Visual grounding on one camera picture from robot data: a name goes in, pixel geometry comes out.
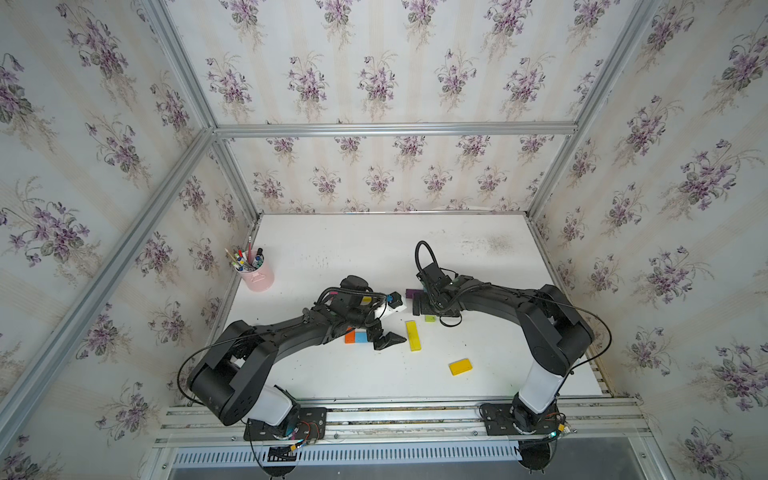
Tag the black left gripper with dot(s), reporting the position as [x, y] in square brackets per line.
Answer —
[385, 342]

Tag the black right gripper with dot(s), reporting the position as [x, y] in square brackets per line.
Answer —
[422, 297]

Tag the yellow long block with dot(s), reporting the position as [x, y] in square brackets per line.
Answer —
[413, 336]

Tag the yellow-orange block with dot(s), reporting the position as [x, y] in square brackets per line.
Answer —
[460, 367]

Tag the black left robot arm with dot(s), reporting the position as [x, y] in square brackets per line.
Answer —
[231, 377]

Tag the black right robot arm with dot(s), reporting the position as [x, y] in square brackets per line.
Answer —
[556, 333]

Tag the pink pen cup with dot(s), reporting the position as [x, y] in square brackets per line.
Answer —
[258, 280]

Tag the pens in cup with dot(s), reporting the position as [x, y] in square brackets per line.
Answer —
[246, 259]

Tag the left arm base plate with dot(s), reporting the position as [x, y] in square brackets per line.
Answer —
[302, 423]

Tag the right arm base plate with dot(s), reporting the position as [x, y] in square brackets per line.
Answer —
[504, 419]

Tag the aluminium front rail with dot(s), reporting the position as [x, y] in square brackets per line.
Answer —
[370, 422]

